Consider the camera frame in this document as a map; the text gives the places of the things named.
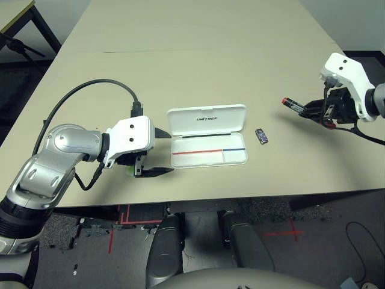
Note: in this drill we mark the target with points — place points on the grey robot torso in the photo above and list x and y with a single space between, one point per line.
228 280

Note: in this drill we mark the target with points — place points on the grey robot leg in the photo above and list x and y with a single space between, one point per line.
165 250
246 244

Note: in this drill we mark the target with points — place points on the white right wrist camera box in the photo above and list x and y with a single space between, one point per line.
346 69

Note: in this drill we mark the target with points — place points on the small blue floor object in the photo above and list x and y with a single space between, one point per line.
349 283

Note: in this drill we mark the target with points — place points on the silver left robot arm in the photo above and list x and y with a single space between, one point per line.
66 141

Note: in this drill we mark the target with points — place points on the black and red marker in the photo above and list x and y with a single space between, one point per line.
296 106

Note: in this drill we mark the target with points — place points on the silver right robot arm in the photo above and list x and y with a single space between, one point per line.
377 99

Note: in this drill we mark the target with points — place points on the black stand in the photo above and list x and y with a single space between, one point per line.
21 46

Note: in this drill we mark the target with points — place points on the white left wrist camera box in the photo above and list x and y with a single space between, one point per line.
132 132

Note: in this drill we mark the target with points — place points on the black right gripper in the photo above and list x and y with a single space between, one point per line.
340 105

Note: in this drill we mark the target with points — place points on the grey left robot leg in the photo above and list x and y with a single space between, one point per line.
165 250

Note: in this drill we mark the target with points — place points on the side table with black frame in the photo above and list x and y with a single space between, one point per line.
15 15

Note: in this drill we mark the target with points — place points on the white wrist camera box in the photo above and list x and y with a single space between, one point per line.
132 132
346 69

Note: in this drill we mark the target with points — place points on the white plastic pencil case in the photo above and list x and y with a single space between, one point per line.
207 120

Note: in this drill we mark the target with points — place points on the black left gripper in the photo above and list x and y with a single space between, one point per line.
129 158

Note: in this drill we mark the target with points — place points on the green highlighter pen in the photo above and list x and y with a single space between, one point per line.
130 171

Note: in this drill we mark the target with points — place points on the grey right robot leg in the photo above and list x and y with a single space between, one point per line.
246 244

